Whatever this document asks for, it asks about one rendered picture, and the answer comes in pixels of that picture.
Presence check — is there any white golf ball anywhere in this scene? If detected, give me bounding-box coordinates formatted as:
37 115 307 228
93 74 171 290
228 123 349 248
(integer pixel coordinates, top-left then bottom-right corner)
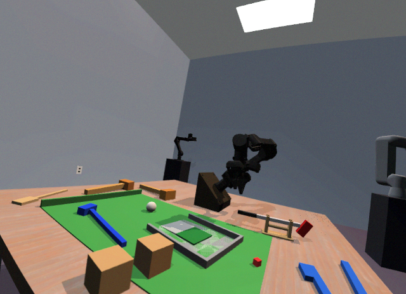
146 202 157 212

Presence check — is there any small red cube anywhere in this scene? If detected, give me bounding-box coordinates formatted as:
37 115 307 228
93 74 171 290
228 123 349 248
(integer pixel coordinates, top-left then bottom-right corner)
252 257 261 267

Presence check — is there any tan cube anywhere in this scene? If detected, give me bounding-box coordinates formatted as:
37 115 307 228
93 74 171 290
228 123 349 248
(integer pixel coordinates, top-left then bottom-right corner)
84 245 134 294
133 233 174 279

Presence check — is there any green flat mat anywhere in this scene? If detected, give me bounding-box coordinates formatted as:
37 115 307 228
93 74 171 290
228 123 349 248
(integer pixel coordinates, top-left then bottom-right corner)
39 194 272 294

